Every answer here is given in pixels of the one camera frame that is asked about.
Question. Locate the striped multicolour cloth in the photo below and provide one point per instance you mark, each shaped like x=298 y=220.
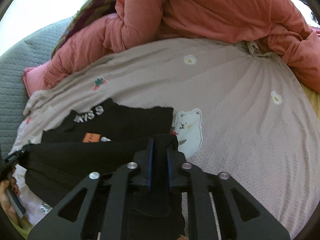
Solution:
x=88 y=13

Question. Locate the grey quilted headboard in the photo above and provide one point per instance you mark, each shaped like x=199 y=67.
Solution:
x=31 y=51

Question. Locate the black sweater with orange cuffs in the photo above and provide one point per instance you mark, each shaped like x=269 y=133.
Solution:
x=99 y=140

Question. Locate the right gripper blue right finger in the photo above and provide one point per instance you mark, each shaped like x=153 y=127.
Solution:
x=169 y=168

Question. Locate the pink quilted comforter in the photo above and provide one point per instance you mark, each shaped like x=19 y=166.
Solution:
x=275 y=25

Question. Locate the beige strawberry bear blanket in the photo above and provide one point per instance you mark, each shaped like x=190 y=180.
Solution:
x=234 y=111

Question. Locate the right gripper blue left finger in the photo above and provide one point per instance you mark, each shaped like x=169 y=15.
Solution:
x=149 y=170

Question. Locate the yellow bed sheet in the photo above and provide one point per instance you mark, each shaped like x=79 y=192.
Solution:
x=314 y=99

